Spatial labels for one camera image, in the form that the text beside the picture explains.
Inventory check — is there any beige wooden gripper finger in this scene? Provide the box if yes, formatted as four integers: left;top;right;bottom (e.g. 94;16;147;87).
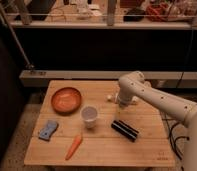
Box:
115;107;125;120

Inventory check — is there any white clear plastic bottle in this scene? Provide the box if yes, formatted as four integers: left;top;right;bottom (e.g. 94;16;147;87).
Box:
106;93;139;105

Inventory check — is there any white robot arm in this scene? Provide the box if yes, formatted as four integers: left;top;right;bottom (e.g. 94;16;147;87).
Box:
117;71;197;171

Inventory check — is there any black cylindrical box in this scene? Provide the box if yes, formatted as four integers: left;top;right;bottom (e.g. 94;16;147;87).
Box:
111;120;139;142

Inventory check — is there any translucent plastic cup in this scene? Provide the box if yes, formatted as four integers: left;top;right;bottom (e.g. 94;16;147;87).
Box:
81;106;98;129

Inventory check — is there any orange carrot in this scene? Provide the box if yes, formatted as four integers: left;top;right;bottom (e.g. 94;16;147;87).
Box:
65;135;83;160

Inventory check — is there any orange round plate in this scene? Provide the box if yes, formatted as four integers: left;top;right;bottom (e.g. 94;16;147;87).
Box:
51;87;82;114

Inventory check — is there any blue sponge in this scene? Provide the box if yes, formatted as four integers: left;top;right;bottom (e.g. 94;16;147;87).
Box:
38;120;59;141

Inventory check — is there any upper shelf with clutter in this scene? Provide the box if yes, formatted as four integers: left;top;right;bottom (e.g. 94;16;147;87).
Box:
0;0;197;30

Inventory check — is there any metal diagonal pole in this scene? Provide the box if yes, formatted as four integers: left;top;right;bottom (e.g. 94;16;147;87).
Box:
0;3;35;73

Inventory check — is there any black cable on floor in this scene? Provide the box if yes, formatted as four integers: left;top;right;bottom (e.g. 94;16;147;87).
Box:
164;114;191;161

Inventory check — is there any grey metal rail beam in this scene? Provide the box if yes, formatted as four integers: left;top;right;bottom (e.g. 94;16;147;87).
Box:
19;70;197;89

